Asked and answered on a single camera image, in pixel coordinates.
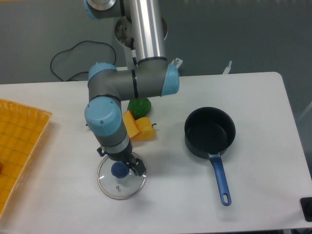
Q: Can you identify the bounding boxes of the black cable on floor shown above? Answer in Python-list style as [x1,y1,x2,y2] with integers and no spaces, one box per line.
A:
[50,40,117,82]

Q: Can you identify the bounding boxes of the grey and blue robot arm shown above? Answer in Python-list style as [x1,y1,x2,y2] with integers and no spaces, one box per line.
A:
[84,0,179,176]

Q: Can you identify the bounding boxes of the dark saucepan with blue handle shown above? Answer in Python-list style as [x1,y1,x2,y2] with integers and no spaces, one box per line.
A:
[184,107,236,206]

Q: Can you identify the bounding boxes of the glass lid with blue knob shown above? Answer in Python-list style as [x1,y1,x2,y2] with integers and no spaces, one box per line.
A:
[97,152,147,200]

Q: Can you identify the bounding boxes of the yellow plastic basket tray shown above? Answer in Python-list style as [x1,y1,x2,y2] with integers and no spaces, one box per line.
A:
[0,99,52,214]

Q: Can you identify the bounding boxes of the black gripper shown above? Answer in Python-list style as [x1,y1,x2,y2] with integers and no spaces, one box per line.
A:
[97,147,146,176]

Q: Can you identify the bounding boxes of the black box at table edge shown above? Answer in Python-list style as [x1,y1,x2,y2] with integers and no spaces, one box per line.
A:
[300,197,312,222]

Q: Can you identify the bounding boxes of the green toy bell pepper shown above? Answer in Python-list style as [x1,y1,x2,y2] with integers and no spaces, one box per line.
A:
[127,98,152,119]

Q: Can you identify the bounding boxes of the yellow toy bell pepper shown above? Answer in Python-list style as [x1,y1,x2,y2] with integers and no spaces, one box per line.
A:
[134,117,156,140]

